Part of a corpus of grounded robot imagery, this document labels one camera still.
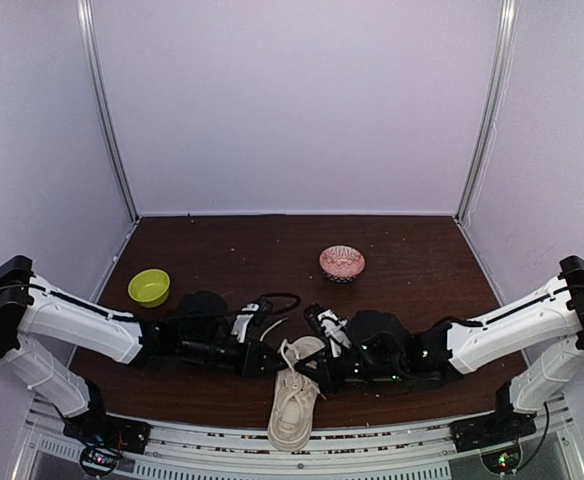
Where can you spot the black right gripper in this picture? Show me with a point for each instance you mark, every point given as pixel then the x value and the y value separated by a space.
pixel 328 381

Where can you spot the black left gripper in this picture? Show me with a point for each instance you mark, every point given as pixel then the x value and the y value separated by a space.
pixel 251 366

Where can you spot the white canvas sneaker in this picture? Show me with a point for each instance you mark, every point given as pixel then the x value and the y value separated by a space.
pixel 294 395

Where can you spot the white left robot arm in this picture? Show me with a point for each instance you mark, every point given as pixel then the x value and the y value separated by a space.
pixel 30 306

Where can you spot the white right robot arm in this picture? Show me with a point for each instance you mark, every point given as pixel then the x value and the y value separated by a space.
pixel 453 347

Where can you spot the lime green bowl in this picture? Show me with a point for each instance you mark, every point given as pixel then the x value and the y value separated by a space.
pixel 150 288

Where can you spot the red patterned bowl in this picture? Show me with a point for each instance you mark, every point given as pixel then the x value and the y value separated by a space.
pixel 341 263

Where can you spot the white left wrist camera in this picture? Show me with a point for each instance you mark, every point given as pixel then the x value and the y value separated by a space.
pixel 242 321

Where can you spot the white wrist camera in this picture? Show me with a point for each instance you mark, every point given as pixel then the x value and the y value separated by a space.
pixel 242 321
pixel 326 323

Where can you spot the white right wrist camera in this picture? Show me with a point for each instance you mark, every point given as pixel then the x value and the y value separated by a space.
pixel 326 323

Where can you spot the aluminium front rail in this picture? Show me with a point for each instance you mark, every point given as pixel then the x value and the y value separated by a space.
pixel 416 450

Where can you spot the aluminium frame rail left side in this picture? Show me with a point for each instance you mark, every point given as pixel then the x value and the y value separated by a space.
pixel 126 239

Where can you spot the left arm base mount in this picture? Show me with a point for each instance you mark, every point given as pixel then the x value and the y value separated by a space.
pixel 105 437

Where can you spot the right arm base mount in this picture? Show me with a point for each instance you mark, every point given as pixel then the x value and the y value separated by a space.
pixel 497 436

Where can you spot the aluminium frame post back left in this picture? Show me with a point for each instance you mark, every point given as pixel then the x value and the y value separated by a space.
pixel 88 33

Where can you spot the aluminium frame post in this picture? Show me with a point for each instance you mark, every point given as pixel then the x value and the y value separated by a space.
pixel 495 95
pixel 88 33

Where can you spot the aluminium frame post back right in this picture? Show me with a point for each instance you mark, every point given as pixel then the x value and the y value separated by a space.
pixel 495 95

